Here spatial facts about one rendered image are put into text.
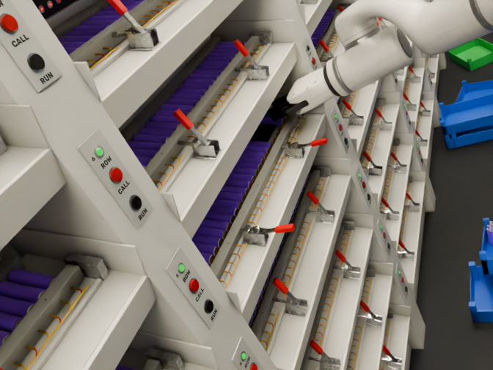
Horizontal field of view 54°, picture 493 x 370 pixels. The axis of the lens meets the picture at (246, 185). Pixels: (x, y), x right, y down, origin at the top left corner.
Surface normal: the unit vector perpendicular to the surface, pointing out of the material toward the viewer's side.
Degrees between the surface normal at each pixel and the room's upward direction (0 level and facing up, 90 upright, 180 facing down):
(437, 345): 0
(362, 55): 68
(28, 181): 108
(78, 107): 90
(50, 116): 90
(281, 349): 18
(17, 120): 90
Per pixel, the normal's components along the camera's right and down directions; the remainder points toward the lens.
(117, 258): -0.33, 0.62
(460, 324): -0.43, -0.77
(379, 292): -0.15, -0.78
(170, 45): 0.93, 0.10
